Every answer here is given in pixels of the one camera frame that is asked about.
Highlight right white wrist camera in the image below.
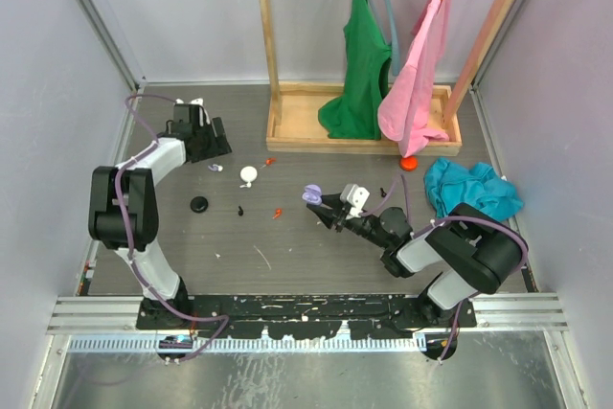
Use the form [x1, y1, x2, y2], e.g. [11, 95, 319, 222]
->
[340, 184, 370, 218]

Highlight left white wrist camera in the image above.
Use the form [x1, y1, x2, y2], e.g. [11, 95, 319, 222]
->
[173, 98, 211, 127]

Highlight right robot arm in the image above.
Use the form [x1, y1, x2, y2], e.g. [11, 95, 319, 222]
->
[306, 184, 528, 327]

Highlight white earbud case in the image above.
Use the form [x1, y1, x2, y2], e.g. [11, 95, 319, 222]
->
[239, 166, 259, 184]

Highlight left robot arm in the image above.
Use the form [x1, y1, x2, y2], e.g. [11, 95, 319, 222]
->
[88, 99, 232, 329]

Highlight white slotted cable duct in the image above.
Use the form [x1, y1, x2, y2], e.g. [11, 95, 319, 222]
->
[67, 333, 426, 354]

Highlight green shirt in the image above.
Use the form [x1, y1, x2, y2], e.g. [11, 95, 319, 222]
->
[318, 0, 392, 140]

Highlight pink shirt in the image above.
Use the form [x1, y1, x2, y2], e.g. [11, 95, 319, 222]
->
[377, 0, 452, 157]

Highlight black earbud case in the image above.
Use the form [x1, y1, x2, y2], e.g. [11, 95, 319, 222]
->
[190, 195, 209, 214]

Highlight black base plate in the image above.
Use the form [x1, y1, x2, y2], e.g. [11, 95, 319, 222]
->
[136, 293, 478, 341]

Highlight teal cloth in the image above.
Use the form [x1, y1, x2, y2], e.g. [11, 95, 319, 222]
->
[423, 158, 524, 221]

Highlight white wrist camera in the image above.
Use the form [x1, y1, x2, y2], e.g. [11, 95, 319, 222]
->
[173, 98, 211, 127]
[340, 184, 370, 218]

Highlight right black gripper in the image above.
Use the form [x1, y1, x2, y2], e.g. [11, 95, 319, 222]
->
[307, 192, 391, 250]

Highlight wooden clothes rack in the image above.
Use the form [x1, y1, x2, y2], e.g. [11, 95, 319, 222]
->
[260, 0, 520, 156]

